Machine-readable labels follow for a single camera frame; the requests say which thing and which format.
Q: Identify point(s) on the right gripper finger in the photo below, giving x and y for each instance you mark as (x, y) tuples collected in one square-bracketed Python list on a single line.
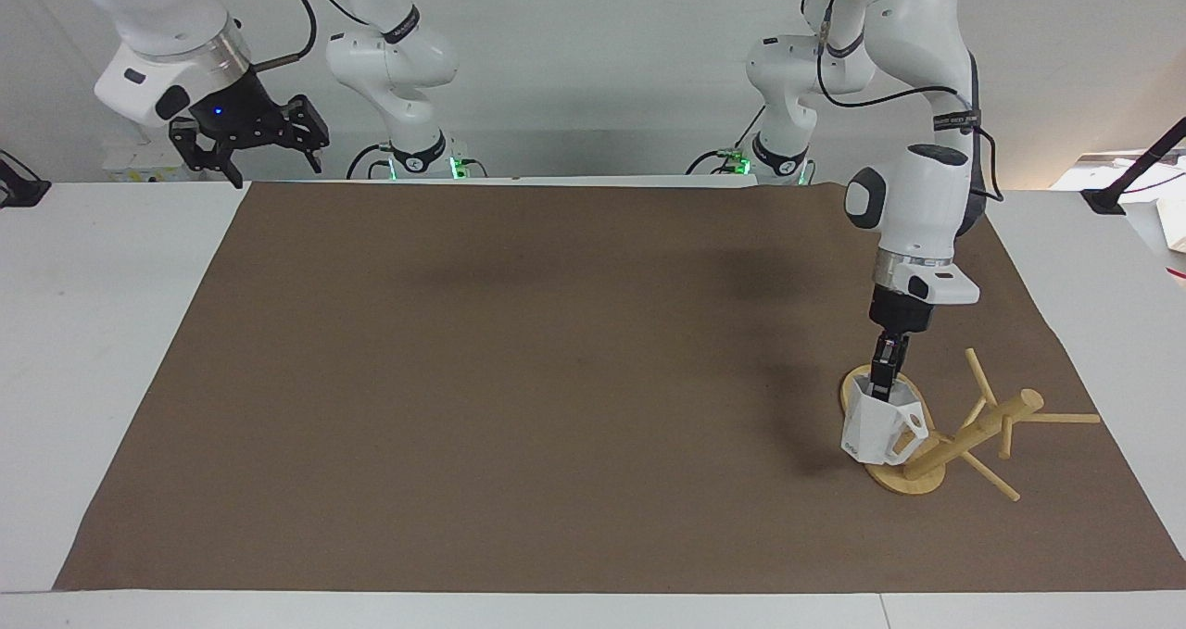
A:
[(306, 124), (208, 147)]

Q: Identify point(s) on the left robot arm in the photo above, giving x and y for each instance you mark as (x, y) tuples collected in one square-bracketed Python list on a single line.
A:
[(917, 184)]

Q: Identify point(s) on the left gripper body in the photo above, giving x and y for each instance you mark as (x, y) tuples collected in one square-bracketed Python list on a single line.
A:
[(899, 312)]

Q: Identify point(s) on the white faceted cup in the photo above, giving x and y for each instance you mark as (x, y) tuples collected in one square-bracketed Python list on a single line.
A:
[(871, 430)]

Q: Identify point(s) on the wooden cup rack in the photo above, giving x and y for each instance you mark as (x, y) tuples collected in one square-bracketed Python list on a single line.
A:
[(982, 425)]

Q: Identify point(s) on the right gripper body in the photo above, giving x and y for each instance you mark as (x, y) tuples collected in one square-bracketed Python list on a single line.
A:
[(233, 106)]

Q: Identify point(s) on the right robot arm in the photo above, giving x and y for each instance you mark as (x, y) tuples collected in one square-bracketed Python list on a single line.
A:
[(167, 8)]

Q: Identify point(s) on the black stand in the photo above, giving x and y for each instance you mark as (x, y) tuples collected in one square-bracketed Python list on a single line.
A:
[(20, 189), (1140, 170)]

